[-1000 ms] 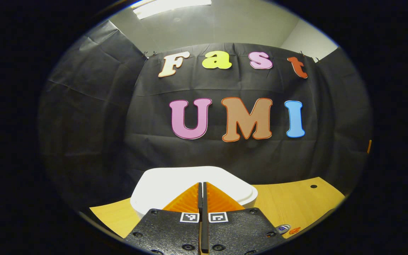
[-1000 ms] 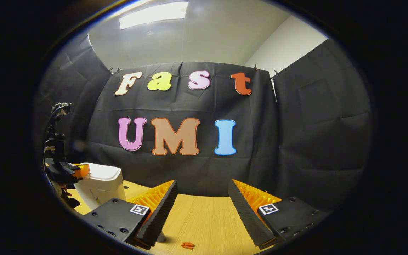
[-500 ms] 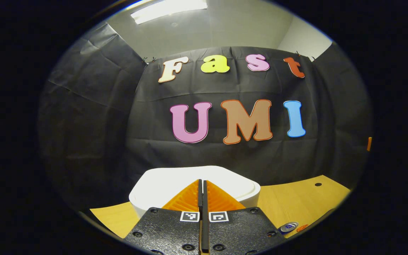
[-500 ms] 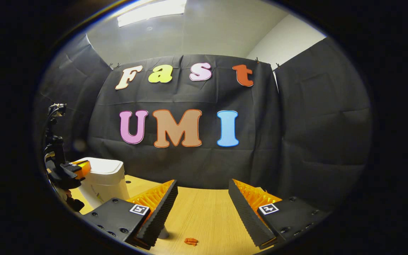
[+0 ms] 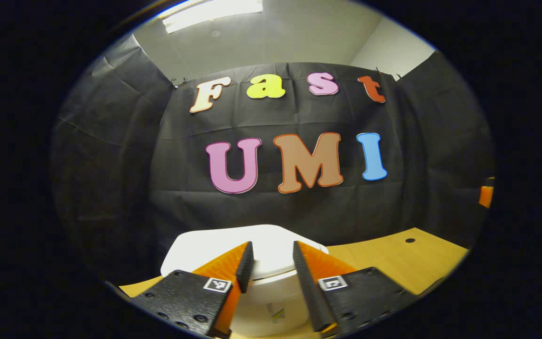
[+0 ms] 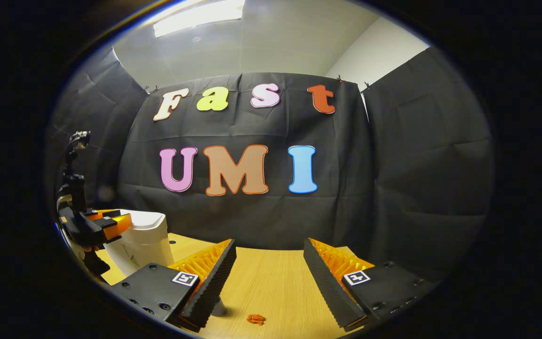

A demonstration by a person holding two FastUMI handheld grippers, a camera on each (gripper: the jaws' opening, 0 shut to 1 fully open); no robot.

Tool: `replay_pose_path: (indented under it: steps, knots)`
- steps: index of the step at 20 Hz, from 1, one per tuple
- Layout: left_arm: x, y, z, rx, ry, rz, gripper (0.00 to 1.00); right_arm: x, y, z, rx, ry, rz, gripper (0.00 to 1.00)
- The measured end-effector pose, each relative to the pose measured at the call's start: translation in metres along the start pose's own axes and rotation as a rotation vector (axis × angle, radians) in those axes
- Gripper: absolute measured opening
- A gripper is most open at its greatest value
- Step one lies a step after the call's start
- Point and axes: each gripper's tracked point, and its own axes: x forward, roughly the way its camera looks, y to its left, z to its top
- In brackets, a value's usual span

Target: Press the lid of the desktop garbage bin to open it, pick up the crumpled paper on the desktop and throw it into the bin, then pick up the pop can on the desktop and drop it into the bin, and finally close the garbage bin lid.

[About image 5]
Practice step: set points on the wooden desktop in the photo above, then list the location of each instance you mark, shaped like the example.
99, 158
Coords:
393, 263

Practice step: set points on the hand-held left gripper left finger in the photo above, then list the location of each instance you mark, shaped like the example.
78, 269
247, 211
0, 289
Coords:
246, 268

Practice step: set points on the white garbage bin lid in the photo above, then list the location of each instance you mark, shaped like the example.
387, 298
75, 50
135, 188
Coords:
271, 249

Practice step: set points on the ceiling light panel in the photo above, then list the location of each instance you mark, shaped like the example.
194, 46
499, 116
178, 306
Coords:
210, 12

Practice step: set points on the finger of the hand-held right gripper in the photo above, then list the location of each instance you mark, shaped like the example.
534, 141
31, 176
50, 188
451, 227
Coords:
486, 197

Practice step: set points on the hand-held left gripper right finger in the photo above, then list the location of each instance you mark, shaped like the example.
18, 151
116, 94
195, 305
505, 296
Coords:
306, 287

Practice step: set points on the white garbage bin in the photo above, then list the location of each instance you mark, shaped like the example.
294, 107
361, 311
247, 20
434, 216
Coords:
271, 310

